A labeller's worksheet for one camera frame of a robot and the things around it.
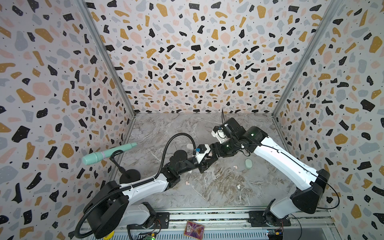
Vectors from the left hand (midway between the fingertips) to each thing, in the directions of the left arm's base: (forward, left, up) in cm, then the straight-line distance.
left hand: (217, 153), depth 71 cm
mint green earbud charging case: (+5, -22, -22) cm, 31 cm away
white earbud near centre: (-8, -14, -24) cm, 29 cm away
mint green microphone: (-6, +50, +9) cm, 51 cm away
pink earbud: (+4, -14, -24) cm, 28 cm away
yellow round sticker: (-29, +50, -23) cm, 63 cm away
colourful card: (-28, +11, -22) cm, 37 cm away
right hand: (0, +3, +1) cm, 3 cm away
